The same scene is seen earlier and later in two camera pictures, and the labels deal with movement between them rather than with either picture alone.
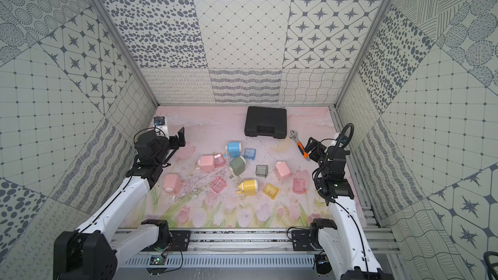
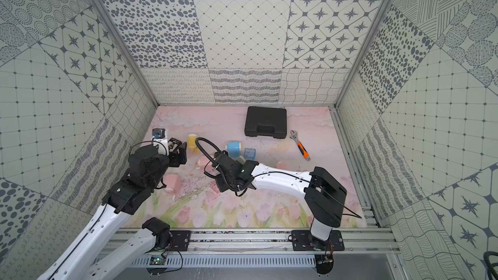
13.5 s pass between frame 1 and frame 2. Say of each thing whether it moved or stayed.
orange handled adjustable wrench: stayed
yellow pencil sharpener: moved
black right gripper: moved
